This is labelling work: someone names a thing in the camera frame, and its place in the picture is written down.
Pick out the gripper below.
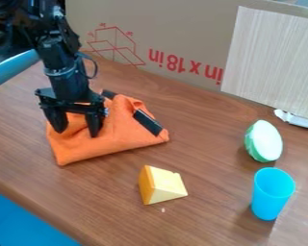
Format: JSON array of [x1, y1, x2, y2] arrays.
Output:
[[33, 65, 110, 139]]

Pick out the orange cloth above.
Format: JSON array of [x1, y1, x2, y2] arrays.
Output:
[[44, 89, 171, 167]]

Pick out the yellow toy cheese wedge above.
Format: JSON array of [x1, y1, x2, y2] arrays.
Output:
[[137, 164, 191, 206]]

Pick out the cardboard box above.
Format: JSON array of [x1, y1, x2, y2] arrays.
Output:
[[64, 0, 308, 132]]

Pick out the green and white toy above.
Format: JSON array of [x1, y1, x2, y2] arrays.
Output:
[[244, 119, 286, 163]]

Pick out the blue plastic cup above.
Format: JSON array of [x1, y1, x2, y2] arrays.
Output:
[[250, 166, 297, 222]]

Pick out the light wooden board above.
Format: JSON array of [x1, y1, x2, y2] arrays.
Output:
[[219, 5, 308, 122]]

